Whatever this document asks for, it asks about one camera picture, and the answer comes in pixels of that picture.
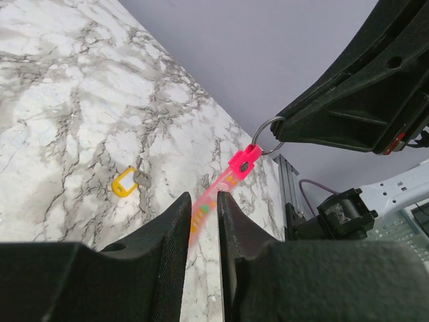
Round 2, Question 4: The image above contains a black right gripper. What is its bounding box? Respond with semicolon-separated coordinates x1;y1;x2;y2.
270;1;428;154

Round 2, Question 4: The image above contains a pink strap keyring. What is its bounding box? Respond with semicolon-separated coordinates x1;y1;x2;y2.
189;116;286;247

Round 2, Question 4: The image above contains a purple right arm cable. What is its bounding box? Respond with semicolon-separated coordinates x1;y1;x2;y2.
298;179;339;219

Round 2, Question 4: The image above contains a silver key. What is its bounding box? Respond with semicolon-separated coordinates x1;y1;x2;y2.
133;169;151;212

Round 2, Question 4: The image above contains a yellow key tag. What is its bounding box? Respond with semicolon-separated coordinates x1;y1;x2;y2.
111;166;138;198

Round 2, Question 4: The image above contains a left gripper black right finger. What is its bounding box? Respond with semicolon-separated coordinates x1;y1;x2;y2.
217;192;428;321

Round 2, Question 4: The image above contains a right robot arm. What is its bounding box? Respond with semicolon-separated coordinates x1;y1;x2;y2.
271;1;428;240

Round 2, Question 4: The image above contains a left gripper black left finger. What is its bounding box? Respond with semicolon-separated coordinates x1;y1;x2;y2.
1;193;192;321

